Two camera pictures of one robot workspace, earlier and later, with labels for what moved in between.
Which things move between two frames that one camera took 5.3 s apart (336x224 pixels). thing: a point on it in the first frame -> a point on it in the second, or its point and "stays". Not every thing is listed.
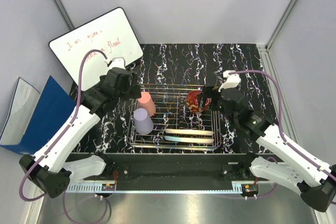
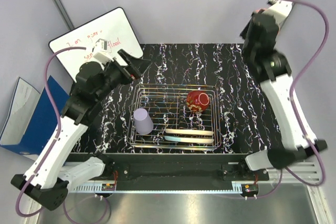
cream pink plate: x=189 y=131 stays
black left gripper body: x=131 y=92 -> x=115 y=74
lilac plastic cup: x=143 y=123 stays
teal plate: x=201 y=140 stays
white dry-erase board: x=112 y=33 stays
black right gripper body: x=212 y=92 -> x=246 y=50
